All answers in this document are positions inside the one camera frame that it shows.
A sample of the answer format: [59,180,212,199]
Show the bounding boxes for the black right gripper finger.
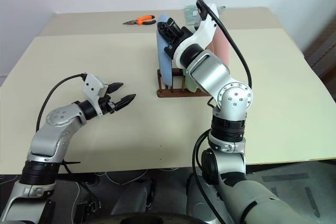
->
[156,21,174,47]
[166,17,186,37]

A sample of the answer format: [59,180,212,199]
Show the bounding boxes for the orange handled pliers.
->
[122,14,157,27]

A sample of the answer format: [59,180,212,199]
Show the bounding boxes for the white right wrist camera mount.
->
[172,1,220,69]

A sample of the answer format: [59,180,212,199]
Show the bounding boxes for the wooden dish rack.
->
[156,67,214,99]

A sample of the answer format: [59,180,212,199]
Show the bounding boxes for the pink plate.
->
[204,25,232,68]

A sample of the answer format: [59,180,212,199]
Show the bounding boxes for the green plate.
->
[183,73,201,94]

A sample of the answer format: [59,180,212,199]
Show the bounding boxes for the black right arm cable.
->
[192,0,253,224]

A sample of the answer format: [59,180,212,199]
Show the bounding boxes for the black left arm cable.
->
[35,73,88,133]

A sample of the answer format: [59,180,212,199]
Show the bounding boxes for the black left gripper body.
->
[100,94,118,115]

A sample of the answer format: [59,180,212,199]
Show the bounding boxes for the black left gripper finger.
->
[107,82,124,94]
[114,93,137,111]

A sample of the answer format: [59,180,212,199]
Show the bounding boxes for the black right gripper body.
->
[163,27,194,59]

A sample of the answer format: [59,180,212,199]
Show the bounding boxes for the thin white cable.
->
[0,168,148,186]

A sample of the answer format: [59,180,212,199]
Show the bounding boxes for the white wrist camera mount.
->
[172,1,220,69]
[82,74,110,116]

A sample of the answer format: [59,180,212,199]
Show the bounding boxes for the blue plate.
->
[155,13,174,89]

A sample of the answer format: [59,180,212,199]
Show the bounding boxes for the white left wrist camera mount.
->
[82,74,110,116]

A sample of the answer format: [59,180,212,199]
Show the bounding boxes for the dark grey rounded shape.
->
[111,177,156,216]

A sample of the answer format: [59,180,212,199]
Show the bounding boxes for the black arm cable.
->
[192,0,253,224]
[35,73,88,133]

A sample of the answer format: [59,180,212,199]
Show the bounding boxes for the clear green plastic bag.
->
[183,4,227,26]

